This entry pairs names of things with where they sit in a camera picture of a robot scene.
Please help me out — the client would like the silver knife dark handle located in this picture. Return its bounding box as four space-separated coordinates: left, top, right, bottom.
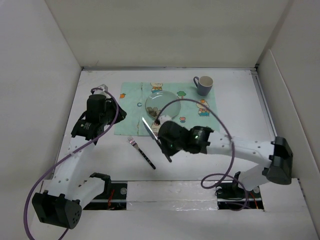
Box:
142 117 161 146

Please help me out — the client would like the green cartoon print cloth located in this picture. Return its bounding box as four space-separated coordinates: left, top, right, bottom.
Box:
114 82 220 136

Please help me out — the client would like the pale green glass plate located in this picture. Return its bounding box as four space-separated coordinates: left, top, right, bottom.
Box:
145 91 181 119

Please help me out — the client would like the silver fork dark handle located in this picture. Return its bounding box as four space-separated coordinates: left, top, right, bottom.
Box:
128 136 156 170

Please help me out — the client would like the purple mug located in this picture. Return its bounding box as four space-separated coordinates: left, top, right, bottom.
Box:
193 76 214 96

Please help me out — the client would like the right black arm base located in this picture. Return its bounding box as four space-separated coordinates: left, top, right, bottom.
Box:
215 181 264 211

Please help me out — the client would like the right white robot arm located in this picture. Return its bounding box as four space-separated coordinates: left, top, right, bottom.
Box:
157 121 293 197

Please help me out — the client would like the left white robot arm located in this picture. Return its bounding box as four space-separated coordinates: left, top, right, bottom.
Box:
32 88 127 229

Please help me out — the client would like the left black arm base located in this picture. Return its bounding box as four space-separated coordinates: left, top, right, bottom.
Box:
83 172 128 211

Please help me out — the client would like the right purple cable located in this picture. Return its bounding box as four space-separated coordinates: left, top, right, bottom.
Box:
154 98 252 211

